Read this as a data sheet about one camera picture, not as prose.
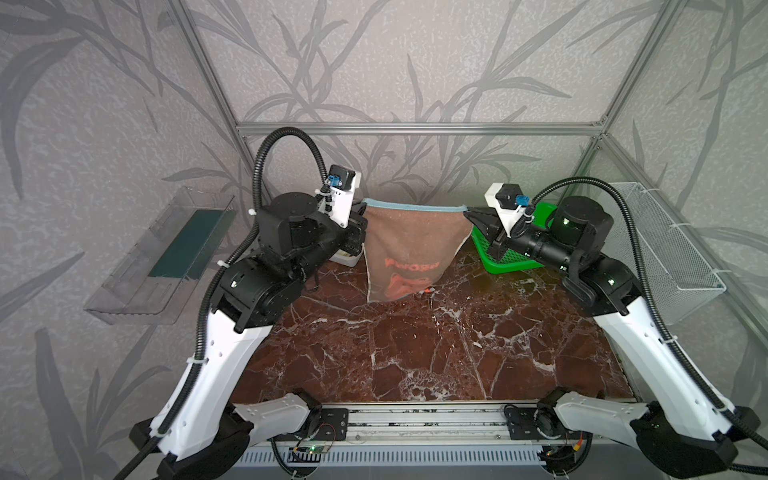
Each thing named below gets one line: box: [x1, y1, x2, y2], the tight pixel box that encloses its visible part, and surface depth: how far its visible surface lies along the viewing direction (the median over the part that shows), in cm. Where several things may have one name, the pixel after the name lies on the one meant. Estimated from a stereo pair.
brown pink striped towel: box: [362, 198, 474, 303], surface depth 63 cm
